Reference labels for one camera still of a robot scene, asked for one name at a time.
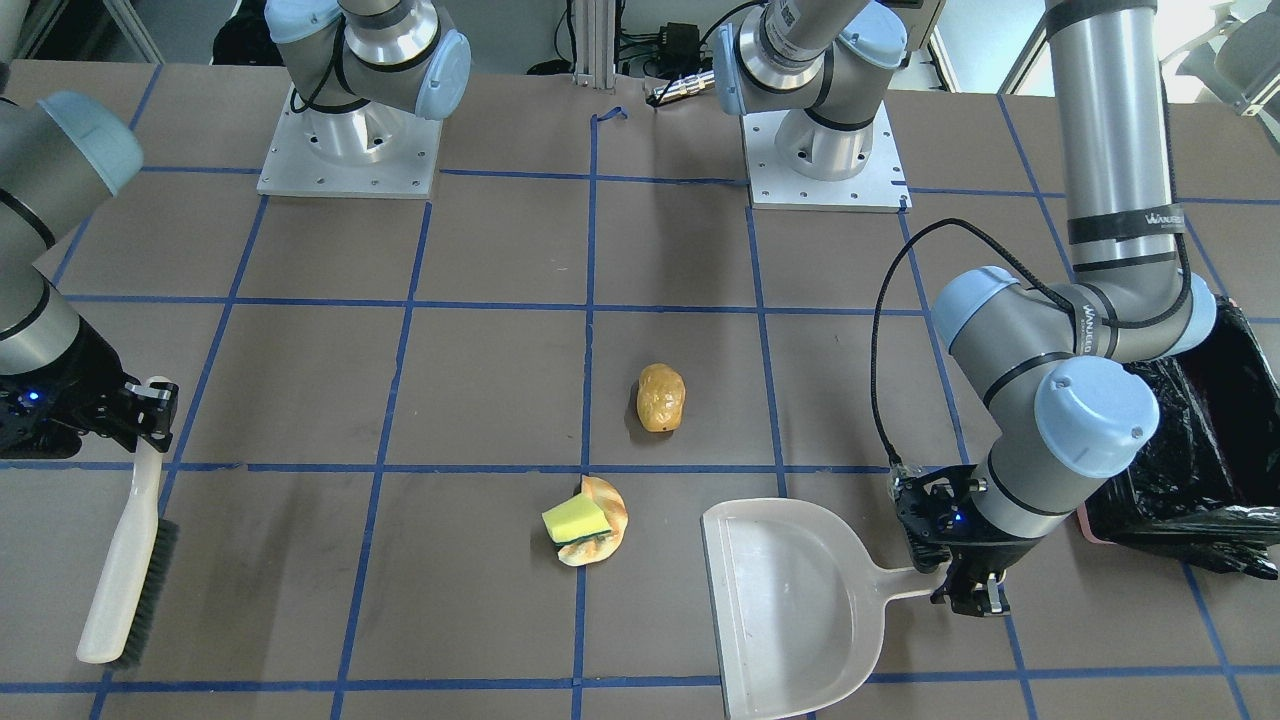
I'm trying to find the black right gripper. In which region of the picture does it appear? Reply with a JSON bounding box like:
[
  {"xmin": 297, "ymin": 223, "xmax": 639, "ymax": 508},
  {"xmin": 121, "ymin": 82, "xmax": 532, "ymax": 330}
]
[{"xmin": 1, "ymin": 320, "xmax": 179, "ymax": 460}]

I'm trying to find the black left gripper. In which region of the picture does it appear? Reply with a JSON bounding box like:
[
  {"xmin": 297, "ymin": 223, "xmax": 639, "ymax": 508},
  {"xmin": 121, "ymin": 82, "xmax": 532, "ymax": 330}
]
[{"xmin": 890, "ymin": 465, "xmax": 1039, "ymax": 618}]

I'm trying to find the beige hand brush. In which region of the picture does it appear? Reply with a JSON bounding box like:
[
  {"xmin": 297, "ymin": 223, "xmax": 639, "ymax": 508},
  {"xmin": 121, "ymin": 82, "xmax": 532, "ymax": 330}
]
[{"xmin": 76, "ymin": 375, "xmax": 179, "ymax": 670}]

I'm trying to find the beige dustpan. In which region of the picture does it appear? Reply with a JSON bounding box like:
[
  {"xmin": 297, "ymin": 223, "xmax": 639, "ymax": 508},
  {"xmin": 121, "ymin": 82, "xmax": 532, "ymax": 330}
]
[{"xmin": 701, "ymin": 498, "xmax": 943, "ymax": 719}]

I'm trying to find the brown potato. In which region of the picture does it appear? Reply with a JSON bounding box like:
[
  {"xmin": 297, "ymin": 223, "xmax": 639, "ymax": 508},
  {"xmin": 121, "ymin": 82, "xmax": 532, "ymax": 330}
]
[{"xmin": 636, "ymin": 363, "xmax": 687, "ymax": 433}]

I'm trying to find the yellow green sponge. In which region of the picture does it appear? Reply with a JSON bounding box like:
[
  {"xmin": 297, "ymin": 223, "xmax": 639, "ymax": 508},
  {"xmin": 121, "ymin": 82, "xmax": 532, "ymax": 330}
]
[{"xmin": 541, "ymin": 493, "xmax": 611, "ymax": 547}]

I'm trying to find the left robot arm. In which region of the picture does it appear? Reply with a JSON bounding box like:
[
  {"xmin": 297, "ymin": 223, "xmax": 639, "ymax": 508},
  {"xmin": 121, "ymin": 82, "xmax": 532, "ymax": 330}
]
[{"xmin": 710, "ymin": 1, "xmax": 1216, "ymax": 618}]

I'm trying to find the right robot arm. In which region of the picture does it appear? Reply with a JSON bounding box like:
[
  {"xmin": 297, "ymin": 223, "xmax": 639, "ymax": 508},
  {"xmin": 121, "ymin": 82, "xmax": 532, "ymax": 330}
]
[{"xmin": 1, "ymin": 1, "xmax": 472, "ymax": 460}]

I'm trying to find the pink bin with black bag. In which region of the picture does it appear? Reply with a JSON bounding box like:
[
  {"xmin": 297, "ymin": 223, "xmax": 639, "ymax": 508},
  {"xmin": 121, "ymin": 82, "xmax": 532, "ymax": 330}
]
[{"xmin": 1080, "ymin": 297, "xmax": 1279, "ymax": 582}]

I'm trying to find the silver metal connector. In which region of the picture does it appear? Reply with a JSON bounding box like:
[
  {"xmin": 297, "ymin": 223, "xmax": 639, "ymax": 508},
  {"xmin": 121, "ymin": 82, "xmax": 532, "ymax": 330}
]
[{"xmin": 645, "ymin": 70, "xmax": 716, "ymax": 108}]

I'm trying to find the black power adapter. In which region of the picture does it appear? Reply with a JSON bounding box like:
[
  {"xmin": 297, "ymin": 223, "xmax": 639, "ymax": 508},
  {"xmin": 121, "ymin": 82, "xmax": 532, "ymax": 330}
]
[{"xmin": 655, "ymin": 22, "xmax": 701, "ymax": 74}]

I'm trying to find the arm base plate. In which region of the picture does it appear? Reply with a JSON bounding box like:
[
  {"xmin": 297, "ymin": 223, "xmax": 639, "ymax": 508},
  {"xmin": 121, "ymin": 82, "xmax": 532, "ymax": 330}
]
[
  {"xmin": 256, "ymin": 87, "xmax": 444, "ymax": 200},
  {"xmin": 741, "ymin": 102, "xmax": 913, "ymax": 213}
]

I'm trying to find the aluminium frame post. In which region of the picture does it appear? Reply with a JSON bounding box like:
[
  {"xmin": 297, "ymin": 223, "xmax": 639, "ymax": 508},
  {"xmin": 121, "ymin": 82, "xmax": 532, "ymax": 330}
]
[{"xmin": 568, "ymin": 1, "xmax": 621, "ymax": 94}]

